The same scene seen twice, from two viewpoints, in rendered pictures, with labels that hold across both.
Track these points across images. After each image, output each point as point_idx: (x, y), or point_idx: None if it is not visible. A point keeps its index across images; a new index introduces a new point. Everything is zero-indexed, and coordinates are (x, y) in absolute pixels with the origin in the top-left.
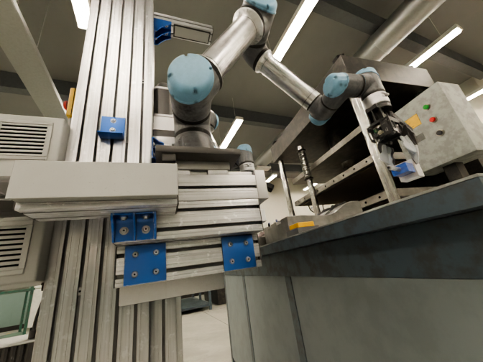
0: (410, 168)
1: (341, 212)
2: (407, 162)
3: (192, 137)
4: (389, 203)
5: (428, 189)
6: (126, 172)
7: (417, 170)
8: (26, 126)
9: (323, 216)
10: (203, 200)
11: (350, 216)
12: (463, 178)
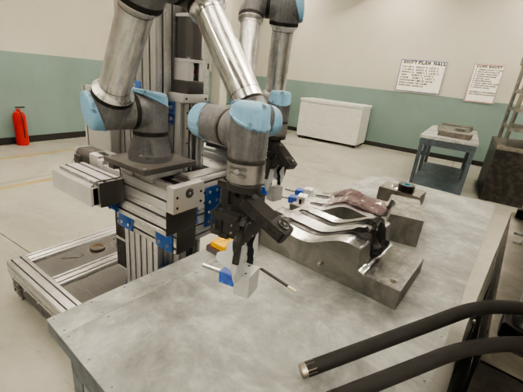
0: (224, 281)
1: (321, 247)
2: (222, 273)
3: (132, 142)
4: (102, 294)
5: (74, 306)
6: (75, 187)
7: (235, 288)
8: None
9: (294, 239)
10: (136, 198)
11: (137, 278)
12: (54, 316)
